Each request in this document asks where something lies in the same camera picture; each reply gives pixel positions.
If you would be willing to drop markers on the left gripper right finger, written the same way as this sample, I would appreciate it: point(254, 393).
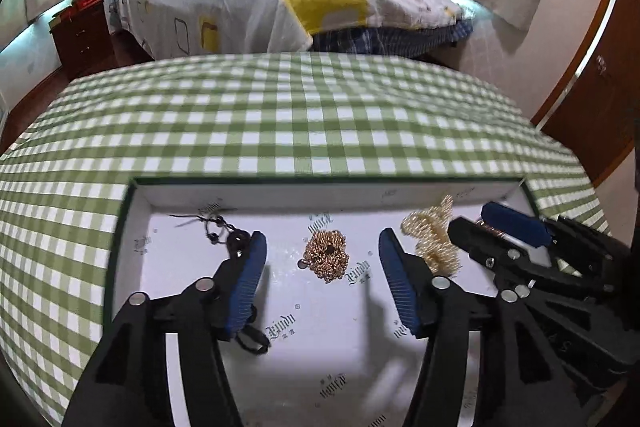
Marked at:
point(410, 283)

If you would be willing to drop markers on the green checkered tablecloth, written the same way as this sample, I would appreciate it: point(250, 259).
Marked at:
point(254, 115)

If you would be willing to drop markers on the dark wooden nightstand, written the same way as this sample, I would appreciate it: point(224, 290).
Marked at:
point(82, 40)

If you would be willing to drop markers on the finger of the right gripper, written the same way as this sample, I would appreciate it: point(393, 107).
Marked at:
point(528, 230)
point(509, 262)

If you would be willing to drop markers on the brown wooden door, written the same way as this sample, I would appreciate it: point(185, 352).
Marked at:
point(593, 108)

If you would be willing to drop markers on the bed with patterned sheet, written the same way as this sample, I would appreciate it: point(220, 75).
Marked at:
point(178, 28)

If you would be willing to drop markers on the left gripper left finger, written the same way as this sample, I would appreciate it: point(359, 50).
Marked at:
point(235, 284)

